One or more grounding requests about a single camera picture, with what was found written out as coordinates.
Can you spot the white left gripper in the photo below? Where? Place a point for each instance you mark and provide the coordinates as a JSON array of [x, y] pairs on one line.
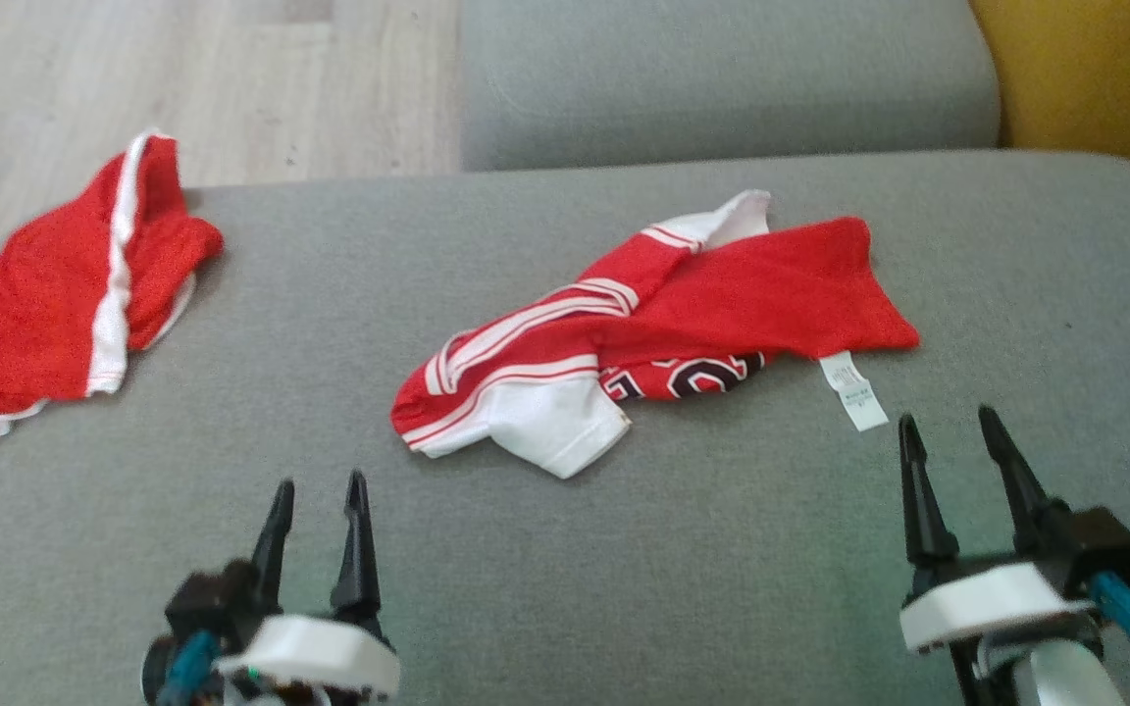
[[315, 652]]

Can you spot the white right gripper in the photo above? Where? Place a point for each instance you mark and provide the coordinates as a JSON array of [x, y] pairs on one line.
[[987, 603]]

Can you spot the red basketball jersey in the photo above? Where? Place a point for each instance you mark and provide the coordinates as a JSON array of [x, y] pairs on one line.
[[663, 328]]

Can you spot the red shorts with white stripe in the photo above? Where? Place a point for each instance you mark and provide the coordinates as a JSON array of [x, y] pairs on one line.
[[55, 304]]

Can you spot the large grey sofa seat cushion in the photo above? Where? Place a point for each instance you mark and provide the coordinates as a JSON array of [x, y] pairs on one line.
[[565, 549]]

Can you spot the yellow cushion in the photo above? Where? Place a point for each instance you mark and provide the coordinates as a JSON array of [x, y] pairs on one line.
[[1095, 69]]

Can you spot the small grey sofa cushion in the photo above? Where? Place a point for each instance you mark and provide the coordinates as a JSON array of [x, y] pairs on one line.
[[722, 78]]

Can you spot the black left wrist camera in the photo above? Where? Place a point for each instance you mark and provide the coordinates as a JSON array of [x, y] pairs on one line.
[[207, 603]]

